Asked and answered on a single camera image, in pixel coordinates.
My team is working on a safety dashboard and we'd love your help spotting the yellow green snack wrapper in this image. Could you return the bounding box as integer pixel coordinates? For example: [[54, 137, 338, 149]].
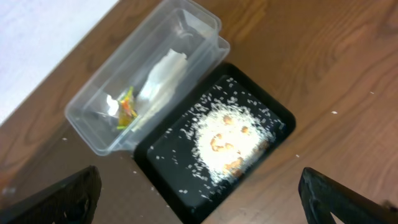
[[117, 86, 137, 129]]

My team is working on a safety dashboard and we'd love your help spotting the rice and peanut waste pile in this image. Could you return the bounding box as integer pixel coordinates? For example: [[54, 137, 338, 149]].
[[148, 76, 285, 200]]

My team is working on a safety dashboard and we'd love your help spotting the clear plastic bin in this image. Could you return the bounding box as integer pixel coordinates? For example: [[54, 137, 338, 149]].
[[65, 1, 230, 156]]

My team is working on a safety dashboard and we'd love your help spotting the white paper napkin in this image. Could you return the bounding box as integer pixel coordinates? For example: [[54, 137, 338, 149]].
[[106, 49, 187, 116]]

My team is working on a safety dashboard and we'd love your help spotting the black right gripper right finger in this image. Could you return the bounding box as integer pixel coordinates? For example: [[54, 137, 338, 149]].
[[298, 167, 397, 224]]

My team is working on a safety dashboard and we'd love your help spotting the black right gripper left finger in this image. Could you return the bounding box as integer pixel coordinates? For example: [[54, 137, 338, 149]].
[[1, 166, 102, 224]]

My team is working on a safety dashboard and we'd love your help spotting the black waste tray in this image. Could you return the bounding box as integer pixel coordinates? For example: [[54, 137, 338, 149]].
[[134, 63, 296, 223]]

